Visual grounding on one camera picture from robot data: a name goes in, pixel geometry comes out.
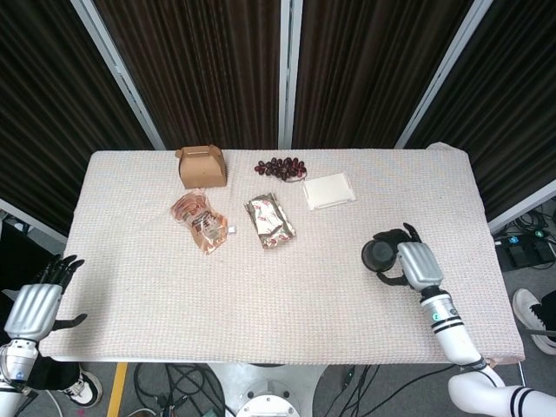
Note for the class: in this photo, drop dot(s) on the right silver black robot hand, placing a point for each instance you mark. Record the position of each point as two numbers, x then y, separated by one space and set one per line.
419 265

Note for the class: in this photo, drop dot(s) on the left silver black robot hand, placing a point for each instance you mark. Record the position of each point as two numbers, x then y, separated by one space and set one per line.
32 308

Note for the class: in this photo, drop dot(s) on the black cup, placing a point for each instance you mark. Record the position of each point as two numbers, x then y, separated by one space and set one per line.
380 255

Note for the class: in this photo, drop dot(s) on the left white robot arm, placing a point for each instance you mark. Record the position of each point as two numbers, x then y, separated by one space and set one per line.
15 360

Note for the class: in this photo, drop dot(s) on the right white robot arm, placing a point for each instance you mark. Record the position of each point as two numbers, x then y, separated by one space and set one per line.
452 334

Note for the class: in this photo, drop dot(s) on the black trouser leg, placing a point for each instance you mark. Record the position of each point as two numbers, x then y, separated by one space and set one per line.
52 369

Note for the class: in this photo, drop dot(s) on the white and black sneaker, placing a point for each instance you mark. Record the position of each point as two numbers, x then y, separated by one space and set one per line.
84 388

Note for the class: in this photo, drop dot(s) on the white sneaker with black sock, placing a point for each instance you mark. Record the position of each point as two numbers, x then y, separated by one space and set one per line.
527 304

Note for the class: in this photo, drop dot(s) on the white rectangular plastic tray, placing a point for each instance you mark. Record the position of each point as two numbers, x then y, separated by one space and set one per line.
328 191

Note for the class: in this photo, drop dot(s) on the yellow floor tape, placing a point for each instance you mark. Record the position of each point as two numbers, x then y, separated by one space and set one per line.
117 391

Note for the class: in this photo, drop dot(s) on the beige waffle tablecloth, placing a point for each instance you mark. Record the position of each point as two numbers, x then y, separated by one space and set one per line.
278 295

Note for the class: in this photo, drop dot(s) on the silver snack pouch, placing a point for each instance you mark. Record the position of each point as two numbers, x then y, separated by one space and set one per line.
269 221

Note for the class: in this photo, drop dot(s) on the dark red grape bunch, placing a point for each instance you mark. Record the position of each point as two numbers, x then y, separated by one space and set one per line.
280 167

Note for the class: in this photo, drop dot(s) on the dark brown corrugated partition panel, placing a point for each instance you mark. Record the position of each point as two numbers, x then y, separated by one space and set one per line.
52 108
204 65
369 65
512 108

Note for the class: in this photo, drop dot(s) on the orange snack pouch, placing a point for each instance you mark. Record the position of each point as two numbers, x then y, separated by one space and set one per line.
200 221

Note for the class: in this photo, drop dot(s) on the brown cardboard gable box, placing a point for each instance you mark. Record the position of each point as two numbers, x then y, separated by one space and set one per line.
202 174

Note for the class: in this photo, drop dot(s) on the white partition post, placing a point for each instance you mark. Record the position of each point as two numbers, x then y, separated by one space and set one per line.
35 221
521 206
290 65
443 69
117 65

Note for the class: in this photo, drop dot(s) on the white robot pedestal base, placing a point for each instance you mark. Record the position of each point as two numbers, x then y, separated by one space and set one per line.
269 382

